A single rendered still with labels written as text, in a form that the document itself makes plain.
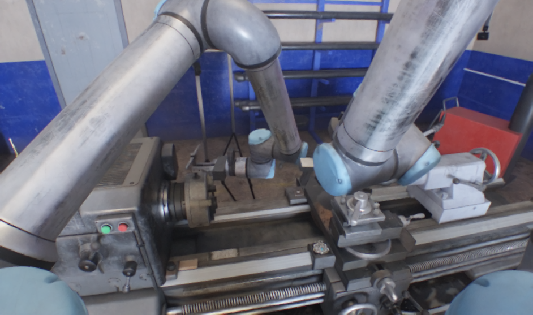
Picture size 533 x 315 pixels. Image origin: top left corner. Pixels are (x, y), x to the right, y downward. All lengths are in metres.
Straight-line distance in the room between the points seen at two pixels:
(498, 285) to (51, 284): 0.42
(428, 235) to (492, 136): 2.33
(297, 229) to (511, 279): 1.39
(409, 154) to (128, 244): 0.97
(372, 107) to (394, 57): 0.07
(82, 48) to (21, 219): 3.99
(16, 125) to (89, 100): 4.74
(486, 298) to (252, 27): 0.53
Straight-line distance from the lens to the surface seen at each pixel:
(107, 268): 1.25
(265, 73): 0.64
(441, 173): 1.67
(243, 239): 1.60
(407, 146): 0.52
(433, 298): 2.01
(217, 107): 4.26
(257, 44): 0.57
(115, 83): 0.50
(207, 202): 1.18
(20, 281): 0.35
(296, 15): 3.82
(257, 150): 1.04
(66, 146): 0.46
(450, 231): 1.77
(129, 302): 1.36
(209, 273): 1.33
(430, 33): 0.32
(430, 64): 0.33
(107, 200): 1.07
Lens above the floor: 1.89
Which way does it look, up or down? 28 degrees down
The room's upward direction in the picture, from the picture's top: straight up
